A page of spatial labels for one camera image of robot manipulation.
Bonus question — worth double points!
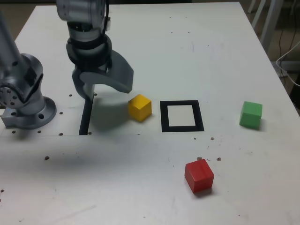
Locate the white cable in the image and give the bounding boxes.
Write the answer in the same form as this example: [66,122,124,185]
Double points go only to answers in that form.
[276,42,300,86]

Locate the thin white furniture legs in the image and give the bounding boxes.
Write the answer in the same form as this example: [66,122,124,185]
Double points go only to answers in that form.
[247,0,268,29]

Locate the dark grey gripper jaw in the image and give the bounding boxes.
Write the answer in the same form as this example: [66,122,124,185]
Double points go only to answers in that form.
[71,67,96,102]

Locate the thick white furniture leg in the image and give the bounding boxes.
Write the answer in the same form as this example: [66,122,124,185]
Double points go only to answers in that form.
[260,0,285,51]

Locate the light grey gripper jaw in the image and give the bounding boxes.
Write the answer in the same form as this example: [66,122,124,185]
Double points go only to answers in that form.
[79,50,135,94]

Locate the green cube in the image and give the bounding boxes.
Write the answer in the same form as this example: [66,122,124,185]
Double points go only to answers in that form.
[239,101,263,130]

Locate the yellow cube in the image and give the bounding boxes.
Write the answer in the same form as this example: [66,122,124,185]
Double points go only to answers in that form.
[127,93,152,122]

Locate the black tape strip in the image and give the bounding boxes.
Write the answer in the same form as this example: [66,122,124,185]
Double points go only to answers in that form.
[78,97,95,136]

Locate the black tape square outline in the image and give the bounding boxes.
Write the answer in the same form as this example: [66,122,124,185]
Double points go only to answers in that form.
[159,100,205,133]

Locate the red cube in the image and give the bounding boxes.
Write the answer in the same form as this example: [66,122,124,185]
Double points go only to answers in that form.
[184,158,215,194]

